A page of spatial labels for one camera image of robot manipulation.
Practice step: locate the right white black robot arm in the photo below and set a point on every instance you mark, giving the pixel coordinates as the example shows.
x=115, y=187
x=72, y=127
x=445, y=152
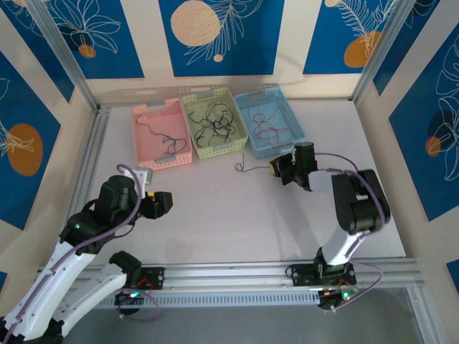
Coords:
x=358, y=204

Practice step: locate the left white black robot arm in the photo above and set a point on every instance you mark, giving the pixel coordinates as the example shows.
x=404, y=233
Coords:
x=54, y=279

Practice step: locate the blue perforated plastic basket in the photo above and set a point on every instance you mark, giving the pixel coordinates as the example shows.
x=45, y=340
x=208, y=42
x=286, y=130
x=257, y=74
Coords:
x=290, y=114

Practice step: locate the pink perforated plastic basket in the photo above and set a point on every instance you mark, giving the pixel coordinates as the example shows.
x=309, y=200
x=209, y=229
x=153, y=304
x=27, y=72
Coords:
x=154, y=150

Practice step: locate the green perforated plastic basket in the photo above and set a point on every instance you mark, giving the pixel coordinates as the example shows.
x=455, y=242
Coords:
x=201, y=96

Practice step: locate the perforated grey metal strip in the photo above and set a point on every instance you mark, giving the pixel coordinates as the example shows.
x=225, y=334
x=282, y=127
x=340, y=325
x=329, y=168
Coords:
x=157, y=90

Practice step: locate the aluminium table side rail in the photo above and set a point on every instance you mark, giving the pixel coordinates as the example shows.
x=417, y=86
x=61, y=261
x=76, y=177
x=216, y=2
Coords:
x=91, y=150

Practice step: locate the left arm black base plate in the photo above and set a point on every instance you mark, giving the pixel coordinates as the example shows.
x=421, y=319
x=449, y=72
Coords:
x=156, y=277

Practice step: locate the blue floral wall panel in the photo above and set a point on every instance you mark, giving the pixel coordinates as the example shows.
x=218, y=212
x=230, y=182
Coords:
x=412, y=161
x=405, y=36
x=118, y=43
x=251, y=43
x=21, y=200
x=37, y=46
x=322, y=36

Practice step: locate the wide aluminium frame rail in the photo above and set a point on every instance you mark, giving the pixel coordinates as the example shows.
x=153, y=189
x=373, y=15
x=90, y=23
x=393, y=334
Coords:
x=233, y=274

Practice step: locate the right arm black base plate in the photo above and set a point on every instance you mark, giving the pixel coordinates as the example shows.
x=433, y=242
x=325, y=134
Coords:
x=299, y=276

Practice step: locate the aluminium frame post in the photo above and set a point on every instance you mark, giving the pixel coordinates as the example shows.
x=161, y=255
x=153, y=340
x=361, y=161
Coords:
x=380, y=46
x=428, y=329
x=61, y=46

